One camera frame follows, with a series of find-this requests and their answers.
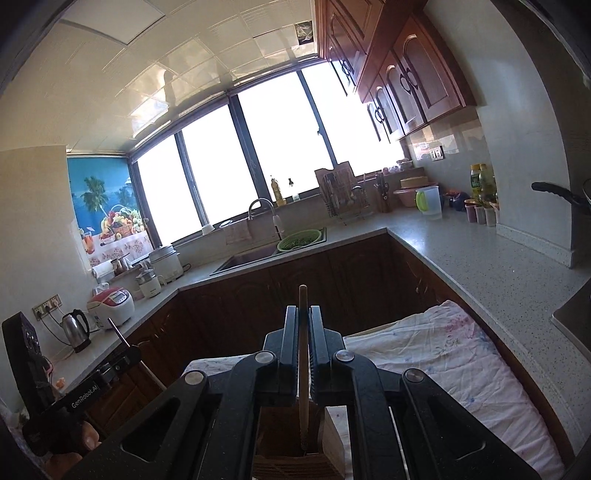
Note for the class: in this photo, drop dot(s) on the small dark-capped bottle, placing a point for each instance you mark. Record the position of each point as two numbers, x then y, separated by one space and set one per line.
292 191

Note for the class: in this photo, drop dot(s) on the checked dish towel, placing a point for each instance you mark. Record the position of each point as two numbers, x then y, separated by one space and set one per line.
238 233

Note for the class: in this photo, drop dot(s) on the wall power socket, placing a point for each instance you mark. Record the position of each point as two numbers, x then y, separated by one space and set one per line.
46 307

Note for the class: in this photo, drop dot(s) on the floral white tablecloth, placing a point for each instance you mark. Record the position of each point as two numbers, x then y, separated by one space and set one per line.
438 360

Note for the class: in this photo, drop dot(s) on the curved steel faucet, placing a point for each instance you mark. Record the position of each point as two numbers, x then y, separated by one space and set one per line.
261 201

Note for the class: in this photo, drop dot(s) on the person's left hand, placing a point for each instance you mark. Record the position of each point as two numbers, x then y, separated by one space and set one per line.
91 437

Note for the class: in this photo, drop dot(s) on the paper towel roll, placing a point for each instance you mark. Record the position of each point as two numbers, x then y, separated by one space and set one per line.
102 271

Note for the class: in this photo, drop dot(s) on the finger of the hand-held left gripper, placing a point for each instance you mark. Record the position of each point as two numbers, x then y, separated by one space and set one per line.
99 383

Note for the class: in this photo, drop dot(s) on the kitchen sink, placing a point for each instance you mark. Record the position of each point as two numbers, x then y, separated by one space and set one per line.
249 261

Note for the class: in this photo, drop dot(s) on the white cup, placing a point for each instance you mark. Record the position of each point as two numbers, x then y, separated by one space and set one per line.
207 229

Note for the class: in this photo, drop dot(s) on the large kitchen window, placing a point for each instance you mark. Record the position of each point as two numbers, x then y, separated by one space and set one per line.
277 138

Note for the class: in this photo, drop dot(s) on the pink plastic basin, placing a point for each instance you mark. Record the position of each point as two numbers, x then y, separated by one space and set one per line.
406 197

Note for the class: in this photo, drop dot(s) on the wooden upper cabinets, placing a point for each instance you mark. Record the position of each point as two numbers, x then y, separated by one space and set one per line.
415 83

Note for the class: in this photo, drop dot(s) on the steel electric kettle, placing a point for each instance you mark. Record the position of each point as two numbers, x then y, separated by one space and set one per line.
76 330

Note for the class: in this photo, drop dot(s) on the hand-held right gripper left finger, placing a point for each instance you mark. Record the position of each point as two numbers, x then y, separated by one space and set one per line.
291 350

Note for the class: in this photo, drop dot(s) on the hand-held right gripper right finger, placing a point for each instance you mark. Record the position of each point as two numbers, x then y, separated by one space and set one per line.
317 350

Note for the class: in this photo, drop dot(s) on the wooden utensil holder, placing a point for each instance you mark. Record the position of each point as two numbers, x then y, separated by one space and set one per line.
332 438

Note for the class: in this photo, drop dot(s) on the green plastic colander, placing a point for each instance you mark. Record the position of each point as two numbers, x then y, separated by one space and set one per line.
299 240

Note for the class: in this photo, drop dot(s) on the wall switch plate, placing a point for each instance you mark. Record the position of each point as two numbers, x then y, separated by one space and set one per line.
437 153

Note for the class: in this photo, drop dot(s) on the small white food steamer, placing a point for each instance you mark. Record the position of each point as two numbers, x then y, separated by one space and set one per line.
148 282

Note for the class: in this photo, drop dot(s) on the thin metal chopstick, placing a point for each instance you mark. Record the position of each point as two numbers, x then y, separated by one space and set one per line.
117 330

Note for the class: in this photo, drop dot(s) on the large white rice cooker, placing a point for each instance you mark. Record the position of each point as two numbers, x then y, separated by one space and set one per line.
165 263

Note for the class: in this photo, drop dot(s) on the pink and white rice cooker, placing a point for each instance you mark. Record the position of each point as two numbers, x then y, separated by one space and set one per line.
111 307

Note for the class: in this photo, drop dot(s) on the small blue container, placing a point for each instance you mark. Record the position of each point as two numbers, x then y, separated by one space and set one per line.
459 202

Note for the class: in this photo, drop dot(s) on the white pitcher with green lid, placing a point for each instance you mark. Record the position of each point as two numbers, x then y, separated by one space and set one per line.
429 203

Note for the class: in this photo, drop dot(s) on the gas stove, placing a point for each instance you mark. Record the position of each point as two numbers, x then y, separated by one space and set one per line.
575 318

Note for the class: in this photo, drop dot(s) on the plain wooden chopstick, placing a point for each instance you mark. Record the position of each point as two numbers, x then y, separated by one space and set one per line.
303 295

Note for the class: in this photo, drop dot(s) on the tropical fruit wall poster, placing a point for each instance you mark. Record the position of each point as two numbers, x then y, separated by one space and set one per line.
99 203

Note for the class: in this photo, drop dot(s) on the yellow liquid bottle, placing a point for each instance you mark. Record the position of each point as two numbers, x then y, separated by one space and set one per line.
278 194

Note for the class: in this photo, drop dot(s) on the black wok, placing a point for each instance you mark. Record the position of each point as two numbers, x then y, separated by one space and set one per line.
554 190

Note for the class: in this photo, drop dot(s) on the wooden knife block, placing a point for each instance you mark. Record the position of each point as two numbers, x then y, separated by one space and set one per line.
383 196

